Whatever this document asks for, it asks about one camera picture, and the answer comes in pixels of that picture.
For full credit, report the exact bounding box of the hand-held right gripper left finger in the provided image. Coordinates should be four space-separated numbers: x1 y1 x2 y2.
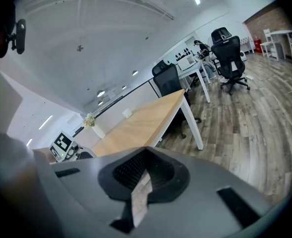
34 146 147 238

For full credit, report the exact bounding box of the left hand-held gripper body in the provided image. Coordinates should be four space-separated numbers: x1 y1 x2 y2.
48 131 94 163

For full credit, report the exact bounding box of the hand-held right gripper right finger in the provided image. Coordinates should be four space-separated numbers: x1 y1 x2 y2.
135 146 273 238

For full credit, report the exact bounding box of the pink white flower bouquet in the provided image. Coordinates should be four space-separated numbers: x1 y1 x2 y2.
82 112 97 128

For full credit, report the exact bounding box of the white ceramic vase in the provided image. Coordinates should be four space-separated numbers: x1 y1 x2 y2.
92 124 107 139

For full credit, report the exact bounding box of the black office chair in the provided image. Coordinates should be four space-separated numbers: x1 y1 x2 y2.
151 60 202 139
210 27 251 96

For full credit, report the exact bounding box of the white office desk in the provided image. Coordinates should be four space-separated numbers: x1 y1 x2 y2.
178 58 213 103

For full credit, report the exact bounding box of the white box appliance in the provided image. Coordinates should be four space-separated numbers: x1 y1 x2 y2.
178 56 196 71

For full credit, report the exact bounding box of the patterned white bench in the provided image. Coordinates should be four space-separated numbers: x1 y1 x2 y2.
241 36 255 54

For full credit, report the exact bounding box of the red fire extinguisher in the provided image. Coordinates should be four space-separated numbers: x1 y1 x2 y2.
254 35 262 53

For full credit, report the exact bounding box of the white wooden chair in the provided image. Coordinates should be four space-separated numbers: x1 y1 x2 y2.
259 28 280 59

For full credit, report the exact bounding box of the white high table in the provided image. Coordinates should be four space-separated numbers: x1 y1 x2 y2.
269 29 292 68

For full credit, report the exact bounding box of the white desk partition black rail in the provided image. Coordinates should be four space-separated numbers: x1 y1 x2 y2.
71 77 163 140

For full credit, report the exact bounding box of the black head camera rig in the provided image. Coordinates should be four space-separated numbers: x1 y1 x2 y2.
0 18 27 59

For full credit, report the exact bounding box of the group of black wall gadgets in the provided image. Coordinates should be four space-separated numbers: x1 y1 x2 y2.
174 47 194 60

